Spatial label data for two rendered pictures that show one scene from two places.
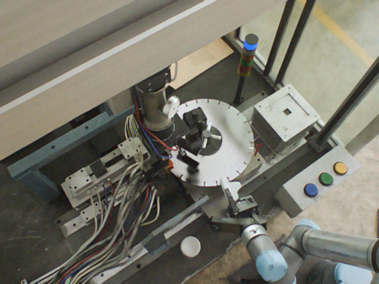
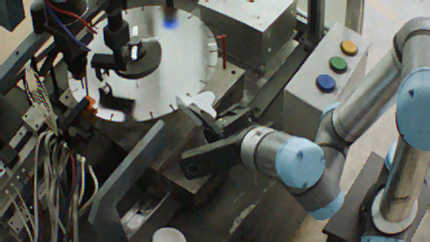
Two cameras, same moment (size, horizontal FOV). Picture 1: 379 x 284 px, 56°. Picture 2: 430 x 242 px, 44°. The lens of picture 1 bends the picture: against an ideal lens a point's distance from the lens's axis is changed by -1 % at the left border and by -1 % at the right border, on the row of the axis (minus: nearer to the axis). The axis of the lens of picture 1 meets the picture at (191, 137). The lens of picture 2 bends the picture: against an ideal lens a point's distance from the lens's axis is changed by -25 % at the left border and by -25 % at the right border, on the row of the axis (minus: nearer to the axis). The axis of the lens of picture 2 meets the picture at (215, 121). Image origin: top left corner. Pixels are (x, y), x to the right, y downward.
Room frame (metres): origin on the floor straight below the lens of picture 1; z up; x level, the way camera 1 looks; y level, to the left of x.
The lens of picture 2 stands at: (-0.42, 0.08, 1.95)
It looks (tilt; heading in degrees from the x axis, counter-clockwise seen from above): 53 degrees down; 342
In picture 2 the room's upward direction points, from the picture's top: 2 degrees counter-clockwise
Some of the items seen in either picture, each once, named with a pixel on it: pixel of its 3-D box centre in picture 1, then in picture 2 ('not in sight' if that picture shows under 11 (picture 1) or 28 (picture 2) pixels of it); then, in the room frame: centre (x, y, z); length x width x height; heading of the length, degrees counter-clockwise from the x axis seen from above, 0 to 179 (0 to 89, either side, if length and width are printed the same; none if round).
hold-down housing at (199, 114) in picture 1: (194, 128); (113, 9); (0.44, -0.01, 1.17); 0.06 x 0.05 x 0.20; 116
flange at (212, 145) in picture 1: (206, 138); (135, 52); (0.50, -0.05, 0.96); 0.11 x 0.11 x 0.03
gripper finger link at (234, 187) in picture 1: (231, 186); (199, 102); (0.33, -0.13, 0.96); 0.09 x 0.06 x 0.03; 20
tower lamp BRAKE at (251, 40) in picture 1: (250, 42); not in sight; (0.77, -0.19, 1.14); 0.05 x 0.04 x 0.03; 35
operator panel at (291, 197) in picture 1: (315, 182); (330, 83); (0.39, -0.46, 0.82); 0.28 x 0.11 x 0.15; 125
